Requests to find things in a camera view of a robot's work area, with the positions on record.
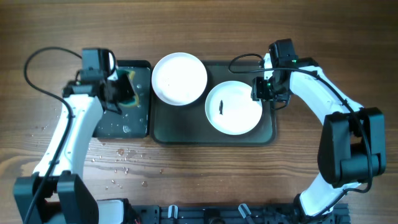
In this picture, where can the green yellow sponge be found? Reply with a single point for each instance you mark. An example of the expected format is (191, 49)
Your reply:
(127, 95)

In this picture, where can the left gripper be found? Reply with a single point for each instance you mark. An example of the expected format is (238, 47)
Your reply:
(125, 90)

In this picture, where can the black rectangular sponge tray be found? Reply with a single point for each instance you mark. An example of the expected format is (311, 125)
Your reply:
(133, 122)

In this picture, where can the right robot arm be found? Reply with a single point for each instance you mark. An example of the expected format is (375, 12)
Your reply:
(352, 150)

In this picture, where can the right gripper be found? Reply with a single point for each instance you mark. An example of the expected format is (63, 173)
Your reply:
(258, 89)

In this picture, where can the dark brown serving tray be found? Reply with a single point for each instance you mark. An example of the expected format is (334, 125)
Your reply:
(188, 125)

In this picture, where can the white plate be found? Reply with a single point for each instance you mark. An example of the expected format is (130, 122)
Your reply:
(230, 109)
(179, 79)

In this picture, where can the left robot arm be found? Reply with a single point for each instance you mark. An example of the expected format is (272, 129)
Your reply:
(55, 192)

